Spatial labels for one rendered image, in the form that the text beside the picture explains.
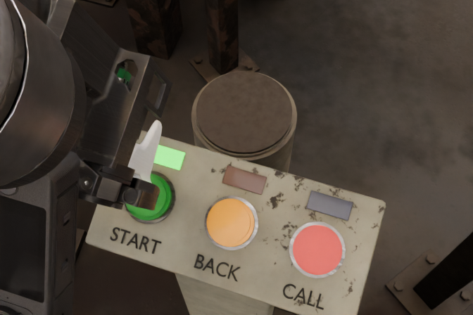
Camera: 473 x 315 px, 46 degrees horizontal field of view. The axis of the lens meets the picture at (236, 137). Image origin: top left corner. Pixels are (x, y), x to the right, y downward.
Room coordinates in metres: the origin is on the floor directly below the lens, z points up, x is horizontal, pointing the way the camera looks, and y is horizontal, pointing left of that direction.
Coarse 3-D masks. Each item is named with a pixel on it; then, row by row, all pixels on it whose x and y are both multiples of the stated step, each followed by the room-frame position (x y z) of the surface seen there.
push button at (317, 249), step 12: (312, 228) 0.16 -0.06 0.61; (324, 228) 0.16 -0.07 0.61; (300, 240) 0.15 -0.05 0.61; (312, 240) 0.15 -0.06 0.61; (324, 240) 0.15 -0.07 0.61; (336, 240) 0.15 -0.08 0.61; (300, 252) 0.14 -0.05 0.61; (312, 252) 0.14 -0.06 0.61; (324, 252) 0.14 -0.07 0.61; (336, 252) 0.14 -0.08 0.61; (300, 264) 0.13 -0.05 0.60; (312, 264) 0.13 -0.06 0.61; (324, 264) 0.13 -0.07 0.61; (336, 264) 0.13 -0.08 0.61
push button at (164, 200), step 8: (152, 176) 0.21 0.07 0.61; (160, 184) 0.20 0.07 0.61; (160, 192) 0.19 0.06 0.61; (168, 192) 0.19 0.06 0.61; (160, 200) 0.19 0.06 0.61; (168, 200) 0.19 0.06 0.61; (128, 208) 0.18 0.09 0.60; (136, 208) 0.18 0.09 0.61; (160, 208) 0.18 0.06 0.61; (168, 208) 0.18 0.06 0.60; (136, 216) 0.18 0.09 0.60; (144, 216) 0.17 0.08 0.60; (152, 216) 0.18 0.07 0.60; (160, 216) 0.18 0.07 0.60
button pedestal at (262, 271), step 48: (192, 192) 0.20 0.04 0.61; (240, 192) 0.19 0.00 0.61; (288, 192) 0.19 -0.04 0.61; (336, 192) 0.19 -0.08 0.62; (96, 240) 0.16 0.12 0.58; (144, 240) 0.16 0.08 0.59; (192, 240) 0.16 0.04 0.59; (288, 240) 0.15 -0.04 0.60; (192, 288) 0.15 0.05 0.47; (240, 288) 0.12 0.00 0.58; (288, 288) 0.12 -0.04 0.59; (336, 288) 0.12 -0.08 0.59
